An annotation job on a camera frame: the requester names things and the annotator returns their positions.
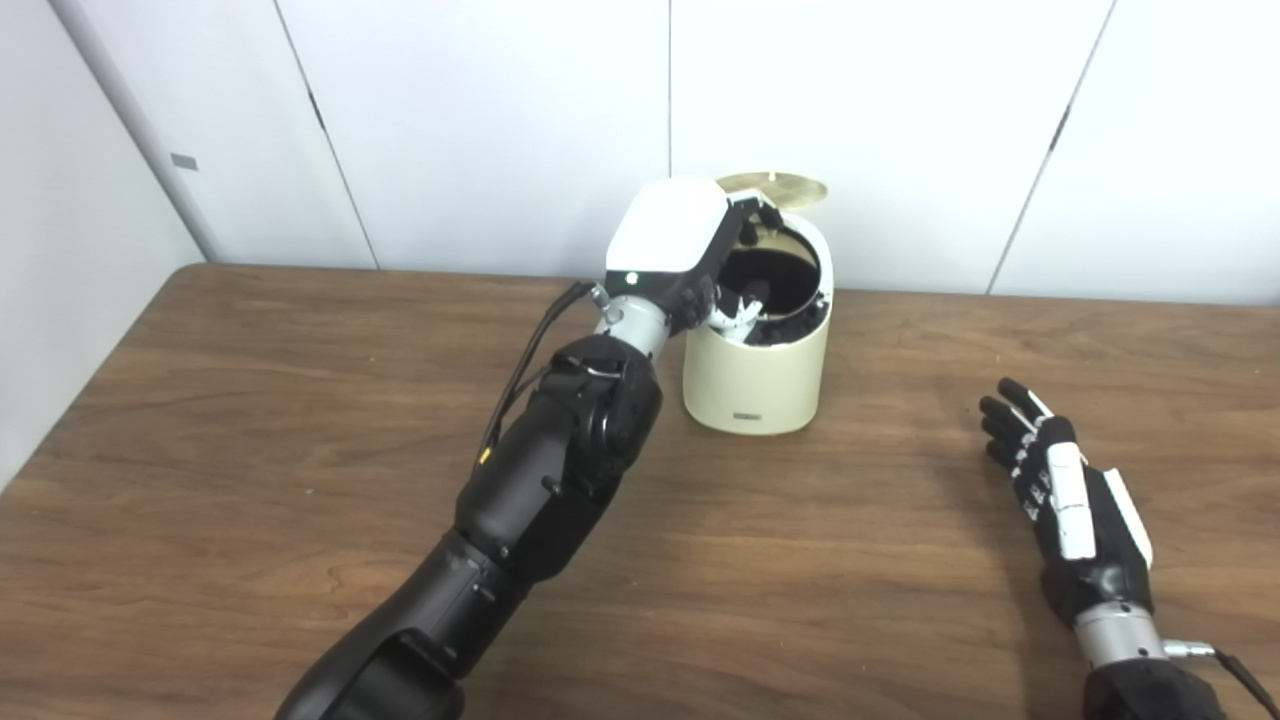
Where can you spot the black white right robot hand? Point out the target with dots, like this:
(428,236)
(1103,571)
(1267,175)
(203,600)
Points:
(1100,570)

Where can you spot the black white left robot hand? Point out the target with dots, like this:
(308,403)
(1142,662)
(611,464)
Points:
(665,230)

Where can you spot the cream round bin lid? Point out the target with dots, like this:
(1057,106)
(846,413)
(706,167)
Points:
(795,190)

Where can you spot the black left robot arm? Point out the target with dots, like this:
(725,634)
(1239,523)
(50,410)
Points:
(540,470)

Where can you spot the cream-colored round bin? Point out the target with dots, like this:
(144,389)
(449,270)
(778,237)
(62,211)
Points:
(760,380)

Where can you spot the small grey wall tag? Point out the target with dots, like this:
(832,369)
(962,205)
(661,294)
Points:
(183,161)

